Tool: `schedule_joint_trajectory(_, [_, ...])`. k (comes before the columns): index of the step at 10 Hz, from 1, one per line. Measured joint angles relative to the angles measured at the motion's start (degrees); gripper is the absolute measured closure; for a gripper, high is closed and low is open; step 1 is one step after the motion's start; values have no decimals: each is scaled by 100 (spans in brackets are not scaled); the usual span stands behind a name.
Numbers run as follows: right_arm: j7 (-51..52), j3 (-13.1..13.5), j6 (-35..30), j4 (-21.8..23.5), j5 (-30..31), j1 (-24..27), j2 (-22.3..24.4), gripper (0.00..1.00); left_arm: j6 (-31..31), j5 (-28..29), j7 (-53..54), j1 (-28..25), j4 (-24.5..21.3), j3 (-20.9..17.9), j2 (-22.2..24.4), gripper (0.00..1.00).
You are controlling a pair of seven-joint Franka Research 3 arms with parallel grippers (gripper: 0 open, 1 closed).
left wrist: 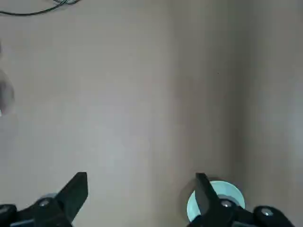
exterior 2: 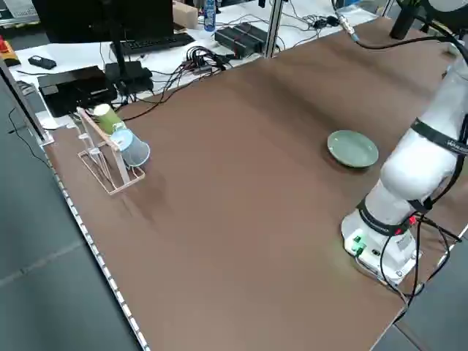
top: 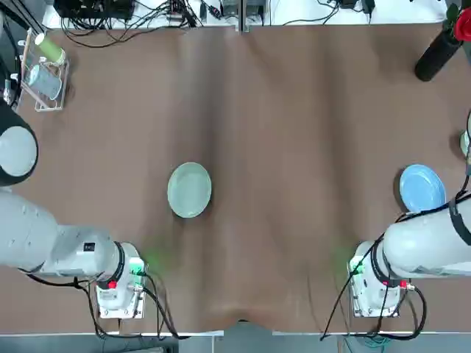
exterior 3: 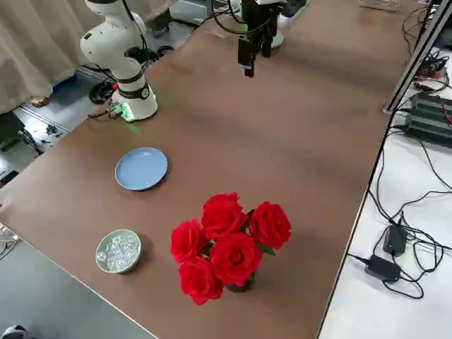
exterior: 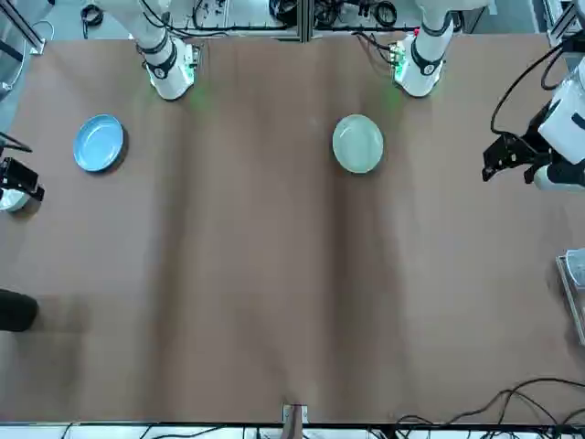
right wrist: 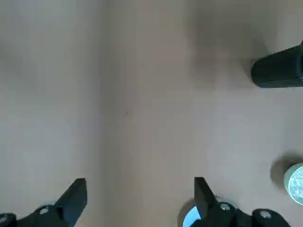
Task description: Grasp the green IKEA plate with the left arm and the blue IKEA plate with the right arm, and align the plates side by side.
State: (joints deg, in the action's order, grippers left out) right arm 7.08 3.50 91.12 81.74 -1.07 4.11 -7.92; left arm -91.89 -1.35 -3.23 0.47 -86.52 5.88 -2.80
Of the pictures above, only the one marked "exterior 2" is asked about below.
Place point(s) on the blue water bottle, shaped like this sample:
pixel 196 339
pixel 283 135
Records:
pixel 209 14

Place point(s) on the aluminium framed panel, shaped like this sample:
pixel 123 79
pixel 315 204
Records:
pixel 25 109

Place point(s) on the green plate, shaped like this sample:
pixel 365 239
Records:
pixel 352 148

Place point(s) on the black cylindrical object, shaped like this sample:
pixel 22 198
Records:
pixel 402 22

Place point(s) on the black computer monitor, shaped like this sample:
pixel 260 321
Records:
pixel 91 18

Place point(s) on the small black handheld device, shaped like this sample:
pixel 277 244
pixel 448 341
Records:
pixel 42 62

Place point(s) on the red emergency stop button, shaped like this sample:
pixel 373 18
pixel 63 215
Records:
pixel 3 45

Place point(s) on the aluminium frame post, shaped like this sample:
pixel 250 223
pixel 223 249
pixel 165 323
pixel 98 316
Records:
pixel 272 25

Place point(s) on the black keyboard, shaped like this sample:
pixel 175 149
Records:
pixel 153 43

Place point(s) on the black power supply unit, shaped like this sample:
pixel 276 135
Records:
pixel 235 42
pixel 257 33

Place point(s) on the cardboard box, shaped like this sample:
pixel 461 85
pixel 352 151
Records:
pixel 184 14

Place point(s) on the clear blue plastic cup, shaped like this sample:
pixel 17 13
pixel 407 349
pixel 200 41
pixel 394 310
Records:
pixel 133 150

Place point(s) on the black box device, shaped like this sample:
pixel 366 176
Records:
pixel 73 91

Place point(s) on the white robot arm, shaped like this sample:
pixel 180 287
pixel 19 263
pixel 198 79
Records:
pixel 420 164

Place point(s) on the black power adapter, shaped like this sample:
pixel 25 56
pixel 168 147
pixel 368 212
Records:
pixel 320 23

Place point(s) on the green paper cup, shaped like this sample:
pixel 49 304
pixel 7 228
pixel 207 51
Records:
pixel 108 117

